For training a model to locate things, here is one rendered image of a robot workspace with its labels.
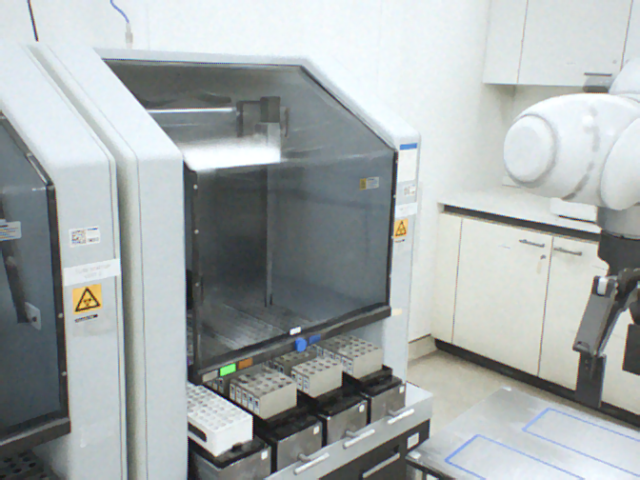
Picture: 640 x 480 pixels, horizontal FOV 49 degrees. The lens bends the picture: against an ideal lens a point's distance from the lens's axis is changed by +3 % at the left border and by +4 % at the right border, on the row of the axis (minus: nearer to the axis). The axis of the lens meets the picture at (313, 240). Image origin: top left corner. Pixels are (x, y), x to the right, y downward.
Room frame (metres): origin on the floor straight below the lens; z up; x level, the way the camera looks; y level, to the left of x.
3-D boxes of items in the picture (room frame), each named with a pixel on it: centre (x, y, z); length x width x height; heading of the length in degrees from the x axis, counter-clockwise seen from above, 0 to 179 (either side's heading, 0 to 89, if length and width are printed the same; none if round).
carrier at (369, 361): (1.66, -0.14, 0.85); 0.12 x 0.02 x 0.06; 133
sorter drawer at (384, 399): (1.83, 0.02, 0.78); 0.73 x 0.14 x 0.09; 44
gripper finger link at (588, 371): (0.81, -0.34, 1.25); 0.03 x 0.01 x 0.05; 134
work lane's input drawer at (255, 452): (1.51, 0.35, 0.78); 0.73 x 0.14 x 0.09; 44
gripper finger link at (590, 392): (0.82, -0.36, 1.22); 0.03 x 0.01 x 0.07; 44
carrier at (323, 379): (1.55, -0.03, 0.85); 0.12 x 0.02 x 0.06; 133
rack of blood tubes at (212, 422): (1.41, 0.26, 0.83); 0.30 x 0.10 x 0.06; 44
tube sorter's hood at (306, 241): (1.67, 0.18, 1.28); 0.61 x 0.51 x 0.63; 134
